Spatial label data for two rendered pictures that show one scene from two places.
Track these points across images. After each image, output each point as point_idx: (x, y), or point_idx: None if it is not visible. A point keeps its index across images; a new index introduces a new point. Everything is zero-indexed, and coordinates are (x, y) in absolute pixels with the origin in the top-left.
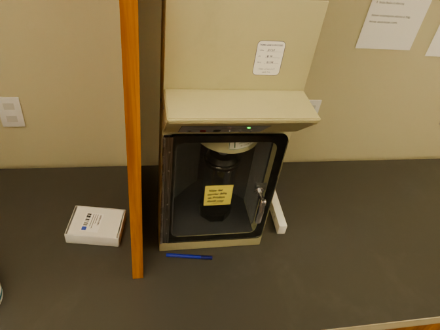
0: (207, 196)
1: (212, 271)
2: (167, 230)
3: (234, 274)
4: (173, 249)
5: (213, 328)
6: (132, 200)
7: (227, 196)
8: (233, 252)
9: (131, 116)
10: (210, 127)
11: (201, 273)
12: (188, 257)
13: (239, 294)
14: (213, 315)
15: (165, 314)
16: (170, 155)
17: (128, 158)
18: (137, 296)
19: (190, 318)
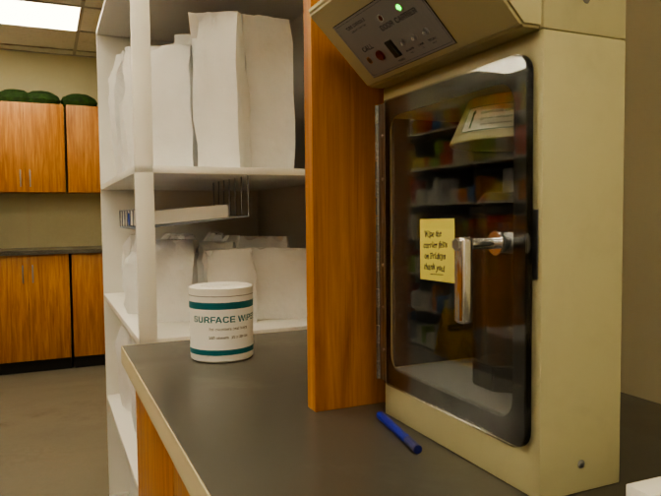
0: (423, 249)
1: (384, 459)
2: (384, 340)
3: (399, 482)
4: (400, 417)
5: (236, 477)
6: (307, 193)
7: (449, 254)
8: (466, 473)
9: (307, 31)
10: (361, 24)
11: (369, 451)
12: (392, 430)
13: (346, 494)
14: (269, 473)
15: (249, 436)
16: (383, 142)
17: (305, 106)
18: (274, 414)
19: (251, 455)
